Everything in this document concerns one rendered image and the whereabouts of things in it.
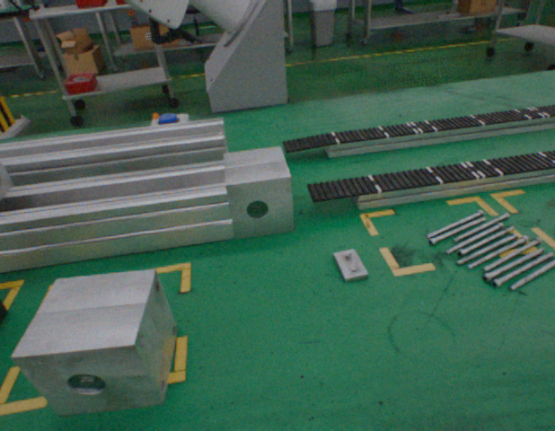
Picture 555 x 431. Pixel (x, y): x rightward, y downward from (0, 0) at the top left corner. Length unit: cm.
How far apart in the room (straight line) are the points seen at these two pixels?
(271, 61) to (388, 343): 80
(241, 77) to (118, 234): 60
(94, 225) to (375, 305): 38
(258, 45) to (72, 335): 83
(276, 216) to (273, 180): 6
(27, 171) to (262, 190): 45
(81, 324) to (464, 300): 40
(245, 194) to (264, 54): 58
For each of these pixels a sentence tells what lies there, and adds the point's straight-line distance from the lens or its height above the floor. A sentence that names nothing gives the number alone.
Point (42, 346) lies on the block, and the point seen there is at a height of 87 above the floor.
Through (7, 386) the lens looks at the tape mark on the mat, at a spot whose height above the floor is 78.
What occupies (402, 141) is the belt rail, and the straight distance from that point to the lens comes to 81.
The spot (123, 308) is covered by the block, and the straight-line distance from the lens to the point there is 37.
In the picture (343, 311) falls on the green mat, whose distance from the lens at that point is 45.
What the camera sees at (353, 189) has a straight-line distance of 60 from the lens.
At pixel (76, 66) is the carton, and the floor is 11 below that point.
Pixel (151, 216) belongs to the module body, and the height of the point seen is 84.
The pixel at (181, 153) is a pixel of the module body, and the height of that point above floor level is 84.
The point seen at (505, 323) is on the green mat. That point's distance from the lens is 48.
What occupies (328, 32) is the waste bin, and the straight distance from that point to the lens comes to 571.
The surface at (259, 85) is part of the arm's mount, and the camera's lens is 106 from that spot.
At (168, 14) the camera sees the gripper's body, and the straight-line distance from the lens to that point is 73.
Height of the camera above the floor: 112
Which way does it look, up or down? 36 degrees down
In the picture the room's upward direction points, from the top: 5 degrees counter-clockwise
